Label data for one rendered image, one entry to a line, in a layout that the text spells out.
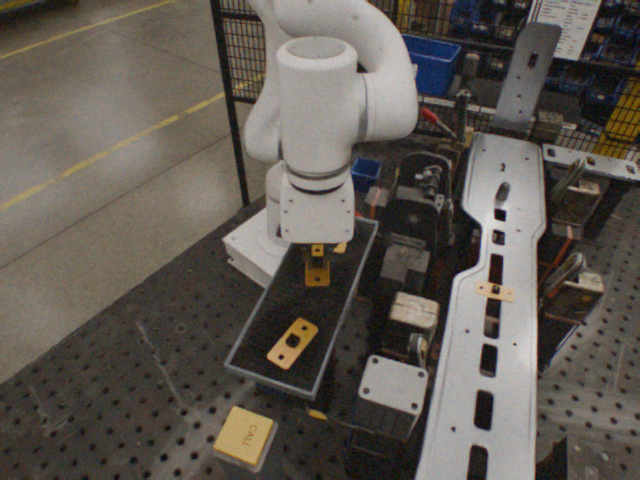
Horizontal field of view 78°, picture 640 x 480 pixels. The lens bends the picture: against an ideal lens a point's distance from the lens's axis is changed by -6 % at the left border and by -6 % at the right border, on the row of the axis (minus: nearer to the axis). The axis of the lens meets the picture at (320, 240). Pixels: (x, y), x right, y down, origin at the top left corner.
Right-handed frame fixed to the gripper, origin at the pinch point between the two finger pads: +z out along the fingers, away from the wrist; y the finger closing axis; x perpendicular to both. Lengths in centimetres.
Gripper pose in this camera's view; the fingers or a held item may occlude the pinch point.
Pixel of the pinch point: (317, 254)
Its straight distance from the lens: 64.9
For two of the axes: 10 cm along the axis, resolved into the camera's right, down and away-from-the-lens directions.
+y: 10.0, 0.0, 0.0
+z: 0.0, 7.0, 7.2
